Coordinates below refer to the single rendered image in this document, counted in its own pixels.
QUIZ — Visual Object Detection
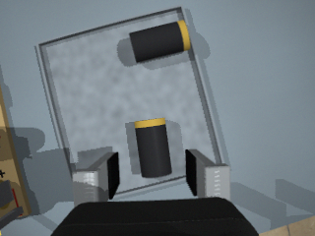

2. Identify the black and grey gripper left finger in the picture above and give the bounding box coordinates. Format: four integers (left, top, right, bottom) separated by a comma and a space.
72, 151, 120, 207

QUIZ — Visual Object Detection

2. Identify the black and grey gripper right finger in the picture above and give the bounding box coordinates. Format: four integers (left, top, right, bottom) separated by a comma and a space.
185, 149, 230, 201

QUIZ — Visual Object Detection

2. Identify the tan battery holder board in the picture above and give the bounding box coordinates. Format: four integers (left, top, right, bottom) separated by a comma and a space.
0, 86, 32, 230

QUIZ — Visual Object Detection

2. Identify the grey shallow tray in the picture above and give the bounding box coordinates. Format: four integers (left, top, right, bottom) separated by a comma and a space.
35, 4, 224, 199

